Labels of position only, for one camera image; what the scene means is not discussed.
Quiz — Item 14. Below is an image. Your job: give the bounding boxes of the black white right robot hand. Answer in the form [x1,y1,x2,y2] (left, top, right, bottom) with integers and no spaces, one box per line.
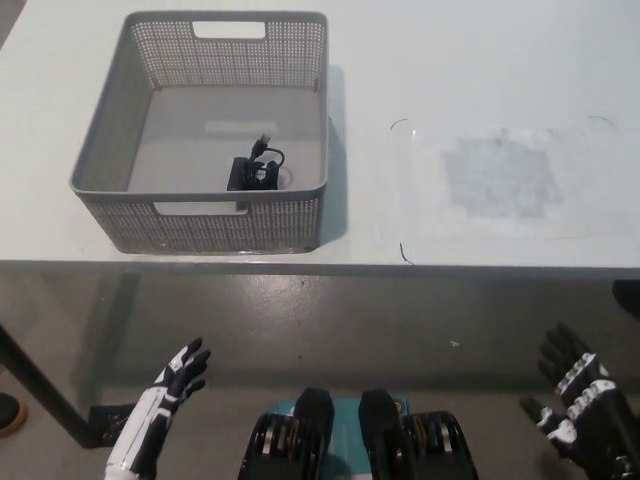
[519,322,640,465]

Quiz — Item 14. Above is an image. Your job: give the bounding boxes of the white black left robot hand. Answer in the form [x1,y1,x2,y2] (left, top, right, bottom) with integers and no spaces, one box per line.
[102,337,212,475]

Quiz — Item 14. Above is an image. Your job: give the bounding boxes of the black cable with adapter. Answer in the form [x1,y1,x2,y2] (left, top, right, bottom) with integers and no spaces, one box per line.
[225,132,296,192]

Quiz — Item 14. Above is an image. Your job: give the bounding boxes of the black floor plate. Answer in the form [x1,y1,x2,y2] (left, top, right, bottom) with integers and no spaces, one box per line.
[89,404,136,449]

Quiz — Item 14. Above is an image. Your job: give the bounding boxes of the black table leg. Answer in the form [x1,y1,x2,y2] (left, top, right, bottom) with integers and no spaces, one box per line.
[0,323,96,449]

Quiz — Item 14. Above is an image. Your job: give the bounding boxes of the black ribbed robot body block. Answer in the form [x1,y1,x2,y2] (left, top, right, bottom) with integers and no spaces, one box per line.
[237,387,335,480]
[358,389,479,480]

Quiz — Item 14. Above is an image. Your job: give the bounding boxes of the black shoe with brown sole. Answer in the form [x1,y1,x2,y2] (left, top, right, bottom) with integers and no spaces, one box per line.
[0,392,30,435]

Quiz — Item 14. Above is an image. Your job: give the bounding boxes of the grey perforated plastic basket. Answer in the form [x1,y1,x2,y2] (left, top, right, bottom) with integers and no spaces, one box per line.
[68,10,331,255]

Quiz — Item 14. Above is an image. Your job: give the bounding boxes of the clear plastic film sheet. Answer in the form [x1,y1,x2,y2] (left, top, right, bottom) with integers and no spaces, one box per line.
[394,124,601,241]

